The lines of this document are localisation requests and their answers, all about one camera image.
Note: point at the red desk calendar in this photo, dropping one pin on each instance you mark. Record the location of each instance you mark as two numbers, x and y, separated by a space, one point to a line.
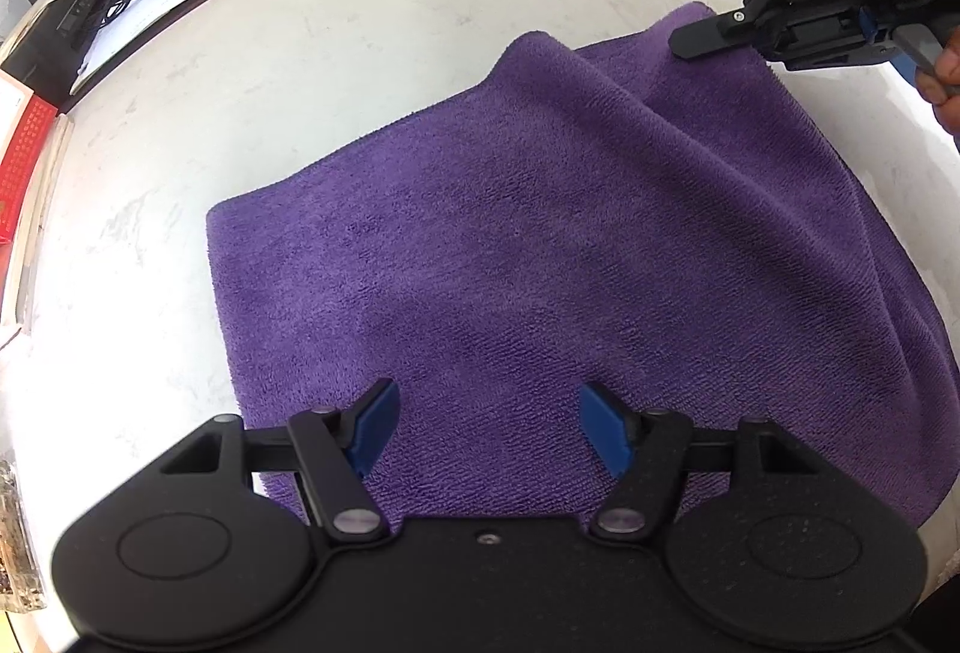
22 158

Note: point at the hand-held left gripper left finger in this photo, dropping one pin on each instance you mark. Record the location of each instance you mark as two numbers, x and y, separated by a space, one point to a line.
375 428

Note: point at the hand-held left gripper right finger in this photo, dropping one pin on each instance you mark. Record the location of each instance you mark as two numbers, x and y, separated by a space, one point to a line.
607 428

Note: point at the glass tray with orange snacks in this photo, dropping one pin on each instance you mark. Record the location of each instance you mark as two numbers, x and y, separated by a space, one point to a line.
11 533

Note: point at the person's right hand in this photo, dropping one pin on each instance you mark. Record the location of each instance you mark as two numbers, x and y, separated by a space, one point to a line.
952 106

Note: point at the black printer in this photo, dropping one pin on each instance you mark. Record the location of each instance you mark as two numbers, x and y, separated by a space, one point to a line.
75 1

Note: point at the white papers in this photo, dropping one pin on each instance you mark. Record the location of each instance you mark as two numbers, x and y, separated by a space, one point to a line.
150 16

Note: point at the purple towel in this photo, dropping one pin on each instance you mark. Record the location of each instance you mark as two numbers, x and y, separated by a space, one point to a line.
562 248

